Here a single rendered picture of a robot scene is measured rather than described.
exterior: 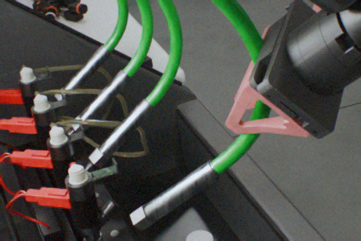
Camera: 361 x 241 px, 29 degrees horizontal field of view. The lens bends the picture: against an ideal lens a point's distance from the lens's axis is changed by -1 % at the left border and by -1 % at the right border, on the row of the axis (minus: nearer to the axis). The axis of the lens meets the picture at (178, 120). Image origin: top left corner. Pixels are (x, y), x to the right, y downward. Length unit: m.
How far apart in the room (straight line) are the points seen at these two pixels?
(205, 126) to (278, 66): 0.55
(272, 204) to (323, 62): 0.42
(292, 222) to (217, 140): 0.20
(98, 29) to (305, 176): 1.31
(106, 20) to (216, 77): 1.73
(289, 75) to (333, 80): 0.03
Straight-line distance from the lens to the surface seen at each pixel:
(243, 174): 0.95
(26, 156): 0.82
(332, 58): 0.49
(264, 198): 0.91
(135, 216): 0.65
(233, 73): 3.06
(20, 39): 0.98
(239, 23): 0.54
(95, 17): 1.37
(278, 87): 0.50
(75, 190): 0.72
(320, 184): 2.42
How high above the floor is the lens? 1.54
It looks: 34 degrees down
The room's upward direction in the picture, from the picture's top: 8 degrees counter-clockwise
